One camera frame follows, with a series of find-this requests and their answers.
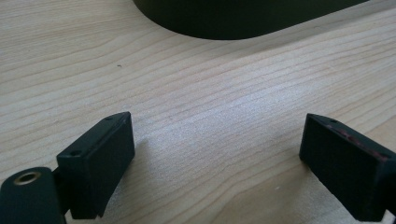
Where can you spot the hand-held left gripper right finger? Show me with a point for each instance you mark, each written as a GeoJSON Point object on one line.
{"type": "Point", "coordinates": [345, 169]}

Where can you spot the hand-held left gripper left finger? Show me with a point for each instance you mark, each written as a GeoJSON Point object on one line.
{"type": "Point", "coordinates": [95, 168]}

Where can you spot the dark rounded tray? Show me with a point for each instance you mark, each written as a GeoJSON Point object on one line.
{"type": "Point", "coordinates": [236, 17]}

